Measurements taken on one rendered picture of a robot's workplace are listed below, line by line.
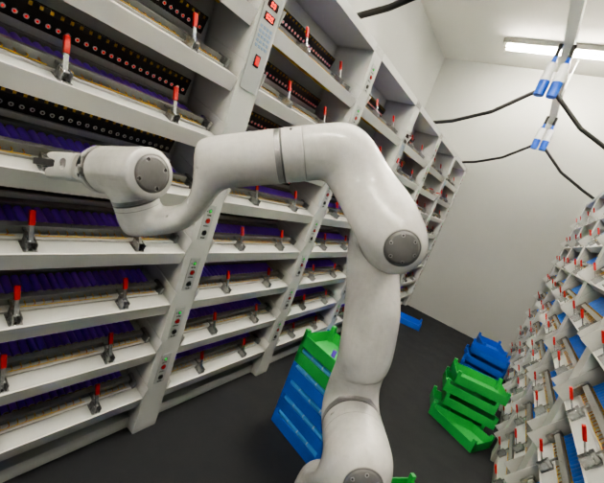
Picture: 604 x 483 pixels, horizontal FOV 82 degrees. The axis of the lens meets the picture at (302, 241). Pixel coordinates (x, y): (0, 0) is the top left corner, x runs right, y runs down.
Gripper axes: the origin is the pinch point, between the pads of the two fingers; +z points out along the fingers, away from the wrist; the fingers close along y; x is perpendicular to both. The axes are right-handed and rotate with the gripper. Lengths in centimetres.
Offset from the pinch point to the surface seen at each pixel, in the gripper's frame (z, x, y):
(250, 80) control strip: -4, 36, 47
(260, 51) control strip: -6, 45, 48
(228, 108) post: -1.3, 25.9, 42.7
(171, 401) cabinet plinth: 30, -87, 61
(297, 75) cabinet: 11, 57, 92
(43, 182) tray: 6.5, -3.8, -0.3
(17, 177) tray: 6.3, -3.6, -4.9
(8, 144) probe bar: 10.4, 3.0, -5.7
